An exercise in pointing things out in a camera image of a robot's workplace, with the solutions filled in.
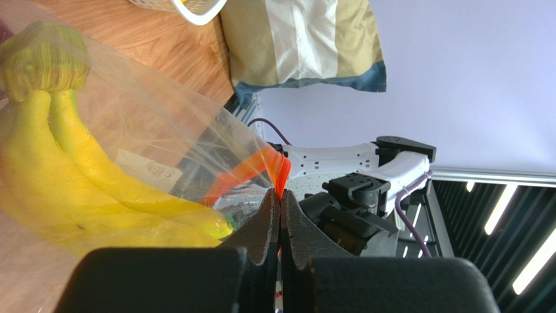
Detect white perforated plastic basket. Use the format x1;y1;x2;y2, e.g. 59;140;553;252
129;0;227;25

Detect blue yellow checked pillow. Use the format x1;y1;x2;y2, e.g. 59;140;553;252
219;1;387;108

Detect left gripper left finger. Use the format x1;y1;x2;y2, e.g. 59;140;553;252
55;189;280;312

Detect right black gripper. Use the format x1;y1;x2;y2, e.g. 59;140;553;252
300;192;399;256

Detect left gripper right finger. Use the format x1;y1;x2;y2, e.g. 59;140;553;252
280;190;499;312

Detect clear orange zip top bag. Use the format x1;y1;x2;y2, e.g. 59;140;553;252
1;1;279;312

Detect yellow banana bunch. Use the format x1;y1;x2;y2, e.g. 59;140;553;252
1;21;234;256

